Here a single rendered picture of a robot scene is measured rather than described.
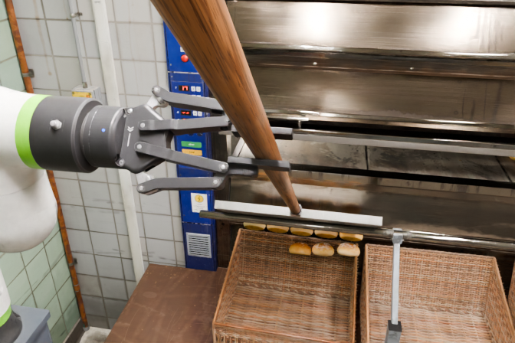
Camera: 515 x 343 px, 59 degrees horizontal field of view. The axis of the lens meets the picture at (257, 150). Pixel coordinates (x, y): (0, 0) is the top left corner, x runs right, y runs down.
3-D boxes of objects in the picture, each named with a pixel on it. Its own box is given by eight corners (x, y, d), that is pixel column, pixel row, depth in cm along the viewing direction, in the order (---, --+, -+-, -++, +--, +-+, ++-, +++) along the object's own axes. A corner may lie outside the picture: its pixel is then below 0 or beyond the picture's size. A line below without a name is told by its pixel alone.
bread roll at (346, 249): (359, 254, 205) (360, 242, 205) (359, 257, 198) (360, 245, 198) (336, 252, 207) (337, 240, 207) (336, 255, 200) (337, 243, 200)
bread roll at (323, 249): (334, 253, 207) (334, 241, 207) (333, 257, 201) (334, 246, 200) (312, 251, 209) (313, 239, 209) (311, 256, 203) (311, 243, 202)
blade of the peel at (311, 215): (382, 225, 146) (382, 217, 146) (214, 208, 153) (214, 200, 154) (369, 229, 181) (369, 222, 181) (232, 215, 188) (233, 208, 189)
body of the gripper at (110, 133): (115, 111, 60) (183, 115, 59) (104, 174, 58) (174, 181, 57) (87, 93, 53) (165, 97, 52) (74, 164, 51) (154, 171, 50)
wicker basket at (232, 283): (238, 272, 228) (237, 226, 216) (353, 288, 218) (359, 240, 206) (211, 351, 185) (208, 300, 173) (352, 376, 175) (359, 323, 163)
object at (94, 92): (83, 106, 202) (78, 84, 198) (103, 107, 201) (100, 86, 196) (73, 112, 196) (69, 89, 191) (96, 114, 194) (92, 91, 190)
